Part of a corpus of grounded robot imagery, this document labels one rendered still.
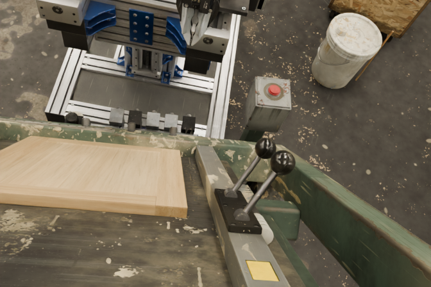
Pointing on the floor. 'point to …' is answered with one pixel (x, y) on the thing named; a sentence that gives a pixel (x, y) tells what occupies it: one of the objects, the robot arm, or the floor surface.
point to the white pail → (346, 49)
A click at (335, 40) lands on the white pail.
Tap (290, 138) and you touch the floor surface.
